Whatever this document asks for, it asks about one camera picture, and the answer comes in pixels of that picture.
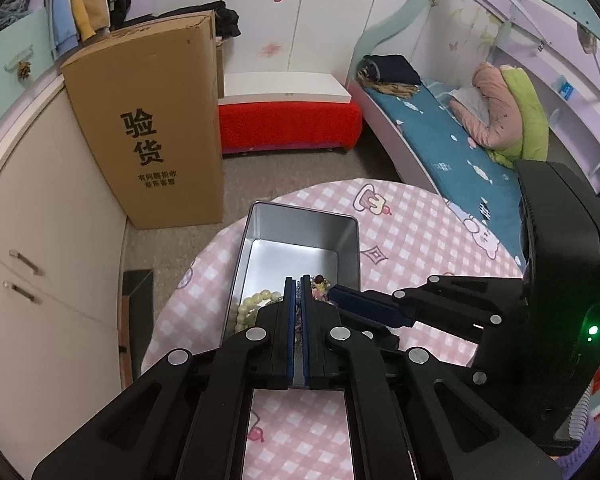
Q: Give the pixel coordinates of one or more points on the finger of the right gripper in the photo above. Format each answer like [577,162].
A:
[463,302]
[380,308]

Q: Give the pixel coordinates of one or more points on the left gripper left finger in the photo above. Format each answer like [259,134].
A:
[185,420]

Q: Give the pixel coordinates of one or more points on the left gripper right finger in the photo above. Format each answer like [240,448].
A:
[409,414]

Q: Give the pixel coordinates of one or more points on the pink checkered tablecloth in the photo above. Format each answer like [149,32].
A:
[406,234]

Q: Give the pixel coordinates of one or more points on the blue patterned mattress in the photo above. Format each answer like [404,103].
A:
[431,149]

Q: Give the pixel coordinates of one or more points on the grey metal tin box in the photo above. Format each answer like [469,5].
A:
[282,241]

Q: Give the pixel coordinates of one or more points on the pink green plush pillow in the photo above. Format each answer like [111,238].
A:
[502,113]

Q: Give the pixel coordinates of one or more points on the cream curved cabinet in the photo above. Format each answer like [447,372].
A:
[61,238]

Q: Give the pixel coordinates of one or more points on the red storage bench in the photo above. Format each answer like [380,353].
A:
[282,111]

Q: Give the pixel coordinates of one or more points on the folded dark clothes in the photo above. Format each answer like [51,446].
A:
[390,74]

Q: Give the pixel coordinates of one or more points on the large cardboard box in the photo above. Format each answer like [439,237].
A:
[146,100]

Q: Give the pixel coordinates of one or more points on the black clothes pile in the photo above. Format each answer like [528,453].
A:
[226,19]

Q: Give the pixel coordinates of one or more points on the mint drawer unit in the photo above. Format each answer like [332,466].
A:
[25,54]

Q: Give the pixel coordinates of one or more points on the teal bunk bed frame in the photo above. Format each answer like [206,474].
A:
[557,41]

